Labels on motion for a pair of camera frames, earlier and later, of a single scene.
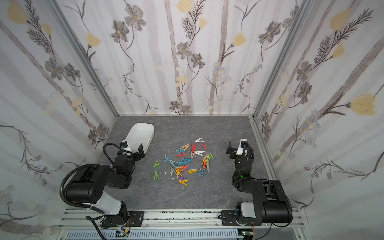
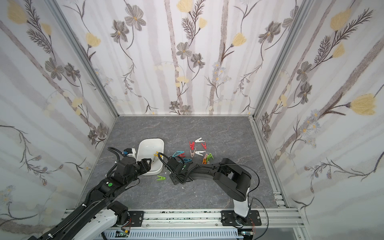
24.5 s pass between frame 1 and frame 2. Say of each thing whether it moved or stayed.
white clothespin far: stayed
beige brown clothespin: stayed
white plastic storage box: moved
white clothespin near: stayed
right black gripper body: moved
